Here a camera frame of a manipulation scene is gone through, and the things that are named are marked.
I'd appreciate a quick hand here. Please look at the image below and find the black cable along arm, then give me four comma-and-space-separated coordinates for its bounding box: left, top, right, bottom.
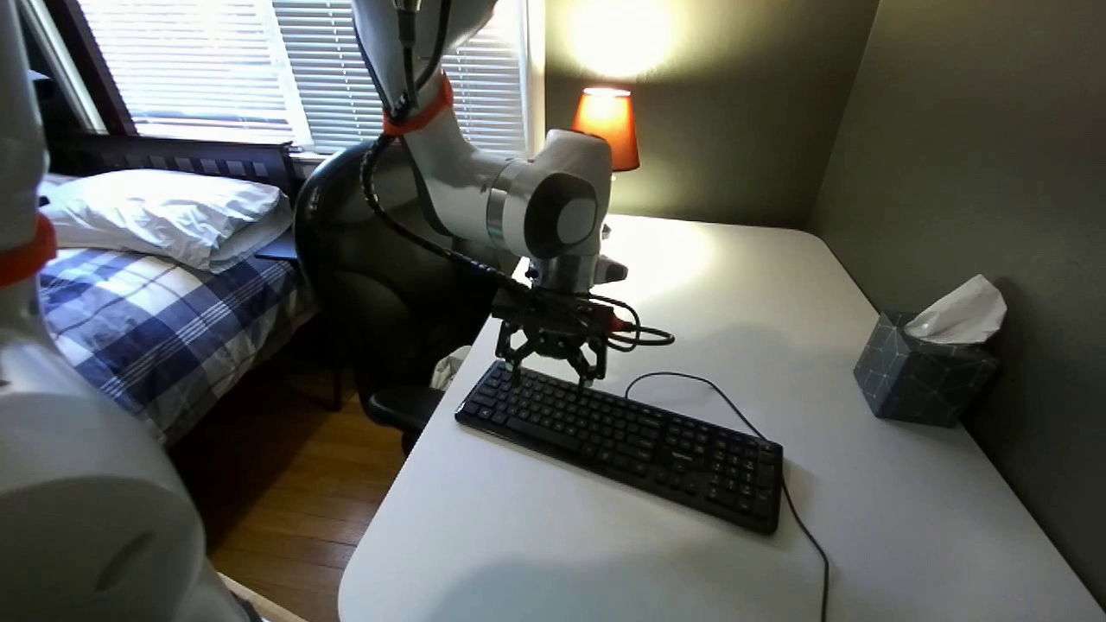
354, 0, 676, 355

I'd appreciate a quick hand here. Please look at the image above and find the black computer keyboard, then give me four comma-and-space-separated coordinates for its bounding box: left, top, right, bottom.
454, 355, 788, 541

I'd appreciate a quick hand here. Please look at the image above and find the teal tissue box tall tissue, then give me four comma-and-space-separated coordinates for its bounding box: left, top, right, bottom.
851, 270, 1012, 432

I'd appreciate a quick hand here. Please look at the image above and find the white pillow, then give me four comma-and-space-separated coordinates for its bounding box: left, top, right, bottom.
39, 165, 298, 281

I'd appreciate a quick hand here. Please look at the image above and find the blue plaid bed blanket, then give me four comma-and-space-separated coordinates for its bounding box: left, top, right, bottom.
30, 232, 323, 451

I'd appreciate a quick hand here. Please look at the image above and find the dark bed headboard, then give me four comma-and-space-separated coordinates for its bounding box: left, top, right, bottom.
46, 129, 303, 196

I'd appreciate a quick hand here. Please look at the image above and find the black leather office chair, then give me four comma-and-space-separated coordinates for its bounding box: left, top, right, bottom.
291, 134, 525, 456

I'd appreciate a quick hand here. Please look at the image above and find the table lamp orange shade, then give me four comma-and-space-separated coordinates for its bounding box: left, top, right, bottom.
567, 82, 646, 180

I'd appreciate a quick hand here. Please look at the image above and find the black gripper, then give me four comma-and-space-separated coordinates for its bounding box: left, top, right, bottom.
490, 307, 612, 389

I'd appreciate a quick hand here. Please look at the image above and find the thin black keyboard cable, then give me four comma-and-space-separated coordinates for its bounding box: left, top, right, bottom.
622, 365, 836, 622

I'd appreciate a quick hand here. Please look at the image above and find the orange strap on arm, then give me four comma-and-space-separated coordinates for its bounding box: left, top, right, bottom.
0, 216, 61, 289
379, 75, 461, 142

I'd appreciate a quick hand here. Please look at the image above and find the window with white blinds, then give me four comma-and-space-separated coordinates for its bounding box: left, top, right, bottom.
71, 0, 547, 159

